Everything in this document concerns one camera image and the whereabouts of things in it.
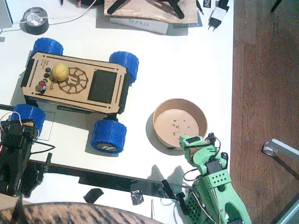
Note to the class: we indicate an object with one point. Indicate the grey metal leg with caster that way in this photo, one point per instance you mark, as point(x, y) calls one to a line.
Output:
point(285, 148)

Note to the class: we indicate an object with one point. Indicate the black printed sticker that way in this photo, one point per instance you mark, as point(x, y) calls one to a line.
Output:
point(207, 3)

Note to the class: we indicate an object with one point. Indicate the brown striped fur blanket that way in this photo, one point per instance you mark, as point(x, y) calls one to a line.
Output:
point(70, 213)

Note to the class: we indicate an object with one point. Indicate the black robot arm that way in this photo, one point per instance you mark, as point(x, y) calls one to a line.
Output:
point(11, 163)

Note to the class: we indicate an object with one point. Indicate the black tripod stand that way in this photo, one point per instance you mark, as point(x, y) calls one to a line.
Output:
point(177, 11)

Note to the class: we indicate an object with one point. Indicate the long black bar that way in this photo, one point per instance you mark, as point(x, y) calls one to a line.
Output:
point(105, 178)

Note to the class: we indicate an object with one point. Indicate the dark folder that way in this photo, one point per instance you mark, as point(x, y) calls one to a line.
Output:
point(198, 21)

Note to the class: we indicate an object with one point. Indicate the light grey box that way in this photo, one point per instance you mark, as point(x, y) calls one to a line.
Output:
point(4, 14)

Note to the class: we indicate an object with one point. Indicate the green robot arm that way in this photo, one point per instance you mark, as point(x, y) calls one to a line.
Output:
point(219, 179)

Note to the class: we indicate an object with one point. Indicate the black pen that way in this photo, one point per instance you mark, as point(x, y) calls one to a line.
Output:
point(200, 9)

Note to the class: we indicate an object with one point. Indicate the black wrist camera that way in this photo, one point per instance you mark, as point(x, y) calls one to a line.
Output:
point(210, 137)

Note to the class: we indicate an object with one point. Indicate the grey metal bar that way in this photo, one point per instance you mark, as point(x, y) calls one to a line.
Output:
point(289, 212)

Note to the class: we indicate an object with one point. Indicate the white SUNLU box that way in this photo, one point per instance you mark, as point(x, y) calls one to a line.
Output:
point(140, 24)

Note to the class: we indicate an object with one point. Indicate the black table clamp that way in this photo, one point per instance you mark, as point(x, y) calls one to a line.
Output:
point(47, 161)
point(168, 186)

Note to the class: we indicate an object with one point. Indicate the thin black rod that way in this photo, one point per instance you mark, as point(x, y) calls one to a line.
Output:
point(7, 107)

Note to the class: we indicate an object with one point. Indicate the white and black power adapter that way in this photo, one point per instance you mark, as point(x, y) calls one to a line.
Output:
point(218, 14)

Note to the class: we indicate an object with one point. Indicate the black chair leg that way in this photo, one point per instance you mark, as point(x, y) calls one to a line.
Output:
point(275, 5)

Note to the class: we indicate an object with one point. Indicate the flat black tape piece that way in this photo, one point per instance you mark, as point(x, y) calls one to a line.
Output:
point(93, 195)

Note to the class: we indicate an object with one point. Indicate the wooden rover with blue wheels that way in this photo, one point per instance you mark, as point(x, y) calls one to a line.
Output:
point(102, 86)

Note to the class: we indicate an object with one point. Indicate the grey duct tape roll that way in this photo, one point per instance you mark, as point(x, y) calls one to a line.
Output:
point(35, 29)

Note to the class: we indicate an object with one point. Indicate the brown wooden board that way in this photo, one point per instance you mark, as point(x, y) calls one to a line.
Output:
point(144, 9)

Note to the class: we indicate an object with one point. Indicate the round brown cardboard bowl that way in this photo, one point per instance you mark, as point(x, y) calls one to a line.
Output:
point(177, 116)

